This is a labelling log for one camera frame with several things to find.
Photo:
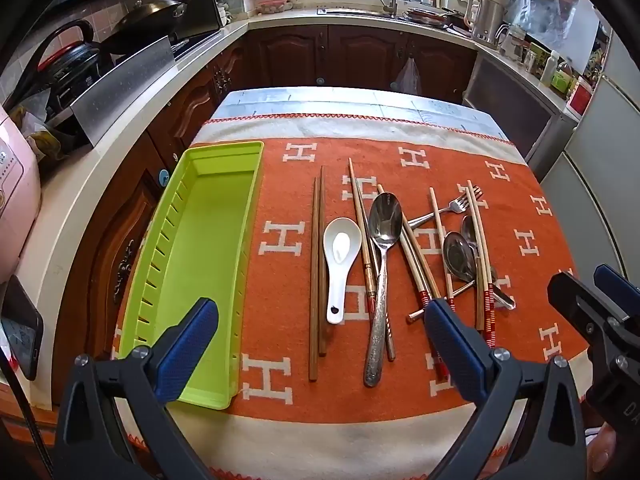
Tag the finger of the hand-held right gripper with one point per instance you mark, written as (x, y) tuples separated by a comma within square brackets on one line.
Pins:
[(612, 280), (567, 290)]

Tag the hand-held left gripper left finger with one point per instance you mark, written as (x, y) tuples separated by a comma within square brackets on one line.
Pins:
[(187, 350)]

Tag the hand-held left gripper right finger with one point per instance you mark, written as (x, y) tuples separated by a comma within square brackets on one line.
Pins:
[(455, 345)]

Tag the small steel spoon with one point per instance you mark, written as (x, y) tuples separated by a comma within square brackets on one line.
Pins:
[(457, 257), (470, 230)]

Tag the green plastic utensil tray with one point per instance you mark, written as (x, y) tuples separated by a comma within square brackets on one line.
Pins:
[(210, 220)]

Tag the steel fork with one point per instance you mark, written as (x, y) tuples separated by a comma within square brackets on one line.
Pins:
[(450, 207)]

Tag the large steel spoon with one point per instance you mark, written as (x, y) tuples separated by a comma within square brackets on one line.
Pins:
[(385, 220)]

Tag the white ceramic spoon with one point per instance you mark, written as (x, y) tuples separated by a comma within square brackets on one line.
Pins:
[(341, 250)]

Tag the person's right hand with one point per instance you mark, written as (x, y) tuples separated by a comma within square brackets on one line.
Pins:
[(600, 452)]

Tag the grey refrigerator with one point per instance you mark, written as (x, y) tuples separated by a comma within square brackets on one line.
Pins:
[(600, 160)]

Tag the orange patterned blanket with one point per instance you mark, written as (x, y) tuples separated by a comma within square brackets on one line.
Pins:
[(290, 280)]

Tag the black smartphone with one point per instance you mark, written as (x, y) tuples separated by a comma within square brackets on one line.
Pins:
[(20, 330)]

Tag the red box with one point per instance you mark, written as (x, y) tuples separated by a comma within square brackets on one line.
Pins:
[(580, 97)]

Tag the grey kitchen appliance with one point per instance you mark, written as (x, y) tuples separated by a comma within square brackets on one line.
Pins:
[(510, 105)]

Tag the white kitchen countertop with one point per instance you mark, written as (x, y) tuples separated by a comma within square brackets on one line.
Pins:
[(90, 180)]

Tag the white plastic bottle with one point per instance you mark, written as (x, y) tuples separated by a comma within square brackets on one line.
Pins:
[(549, 70)]

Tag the pink rice cooker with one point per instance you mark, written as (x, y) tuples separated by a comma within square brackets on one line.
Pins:
[(15, 185)]

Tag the white plastic bag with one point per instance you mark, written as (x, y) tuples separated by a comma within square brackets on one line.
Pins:
[(409, 80)]

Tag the stainless steel panel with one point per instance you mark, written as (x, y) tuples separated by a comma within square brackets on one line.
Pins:
[(125, 90)]

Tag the clear plastic bag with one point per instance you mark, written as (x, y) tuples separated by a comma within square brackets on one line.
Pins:
[(550, 5)]

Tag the steel kettle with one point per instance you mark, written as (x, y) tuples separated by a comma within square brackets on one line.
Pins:
[(485, 17)]

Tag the black gas stove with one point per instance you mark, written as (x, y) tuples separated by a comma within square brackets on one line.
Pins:
[(195, 42)]

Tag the brown wooden kitchen cabinets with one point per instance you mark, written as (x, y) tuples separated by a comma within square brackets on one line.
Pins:
[(300, 55)]

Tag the black wok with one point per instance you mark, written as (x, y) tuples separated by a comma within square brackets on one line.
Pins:
[(150, 12)]

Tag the pink bowl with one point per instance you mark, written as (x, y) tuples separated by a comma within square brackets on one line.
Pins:
[(274, 6)]

